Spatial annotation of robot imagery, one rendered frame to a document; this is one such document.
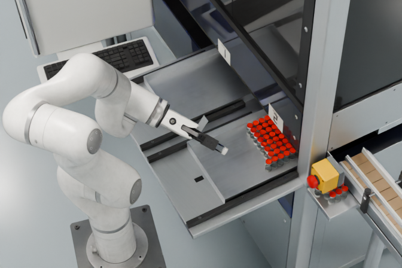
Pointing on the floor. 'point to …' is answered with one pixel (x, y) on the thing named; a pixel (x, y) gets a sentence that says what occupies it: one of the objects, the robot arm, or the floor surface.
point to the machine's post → (319, 99)
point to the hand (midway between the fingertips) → (209, 142)
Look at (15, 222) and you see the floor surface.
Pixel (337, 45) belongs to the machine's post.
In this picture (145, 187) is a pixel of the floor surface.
